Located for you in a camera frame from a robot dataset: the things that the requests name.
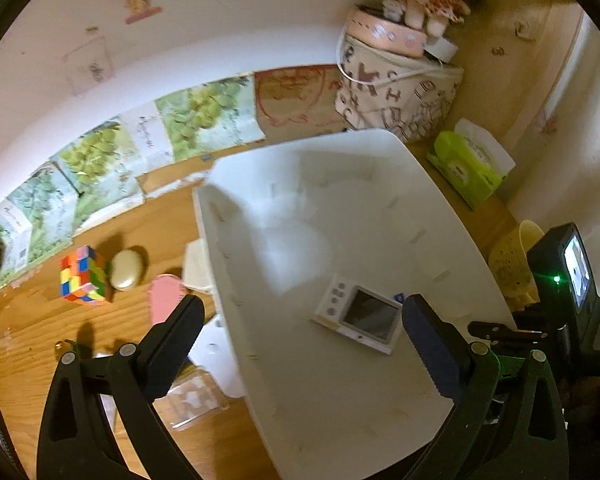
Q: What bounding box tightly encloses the green tissue pack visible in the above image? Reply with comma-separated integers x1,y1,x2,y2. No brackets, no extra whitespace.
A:
426,117,516,211

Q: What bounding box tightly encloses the pink-framed wall paper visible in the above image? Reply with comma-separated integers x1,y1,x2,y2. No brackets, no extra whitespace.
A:
62,30,116,96

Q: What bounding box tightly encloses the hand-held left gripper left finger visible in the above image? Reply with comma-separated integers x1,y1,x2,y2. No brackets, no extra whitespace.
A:
36,295,206,480

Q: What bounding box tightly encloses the white plastic tray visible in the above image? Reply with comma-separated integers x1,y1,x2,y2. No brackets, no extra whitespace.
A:
192,129,518,480

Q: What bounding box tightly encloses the pink round box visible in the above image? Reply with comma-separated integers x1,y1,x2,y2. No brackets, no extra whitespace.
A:
347,5,428,58

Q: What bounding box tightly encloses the white digital camera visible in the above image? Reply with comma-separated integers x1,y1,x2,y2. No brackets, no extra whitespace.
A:
312,274,405,356

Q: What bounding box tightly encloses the cream oval earbud case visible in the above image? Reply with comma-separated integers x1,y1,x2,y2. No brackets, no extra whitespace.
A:
110,250,140,291

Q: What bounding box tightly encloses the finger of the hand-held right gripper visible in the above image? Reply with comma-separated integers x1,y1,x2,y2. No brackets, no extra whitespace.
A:
467,320,548,348

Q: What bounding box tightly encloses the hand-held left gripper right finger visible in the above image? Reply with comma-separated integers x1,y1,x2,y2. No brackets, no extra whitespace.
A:
401,294,570,480

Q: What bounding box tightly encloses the grape wall poster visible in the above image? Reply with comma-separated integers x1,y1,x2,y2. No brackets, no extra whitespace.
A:
154,76,266,163
55,116,173,211
0,162,81,286

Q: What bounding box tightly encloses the colourful puzzle cube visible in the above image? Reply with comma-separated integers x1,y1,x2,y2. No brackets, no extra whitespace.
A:
60,245,112,307

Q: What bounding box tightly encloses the floral white curtain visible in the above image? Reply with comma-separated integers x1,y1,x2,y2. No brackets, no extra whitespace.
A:
505,10,600,301

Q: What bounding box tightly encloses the cream bear-print mug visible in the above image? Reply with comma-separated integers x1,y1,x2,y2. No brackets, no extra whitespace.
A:
489,220,546,311

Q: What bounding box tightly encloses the pink oblong object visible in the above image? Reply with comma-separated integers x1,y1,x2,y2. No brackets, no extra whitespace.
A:
147,274,188,328

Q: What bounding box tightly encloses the bear wall sticker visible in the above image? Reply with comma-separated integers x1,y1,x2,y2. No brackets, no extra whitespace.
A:
120,0,163,25

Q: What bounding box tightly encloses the patterned fabric bag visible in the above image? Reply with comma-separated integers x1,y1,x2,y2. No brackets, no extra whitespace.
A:
335,35,465,143

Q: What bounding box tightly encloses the brown drawn cardboard sheet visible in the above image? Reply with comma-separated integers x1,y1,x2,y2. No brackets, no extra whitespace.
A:
254,65,351,143

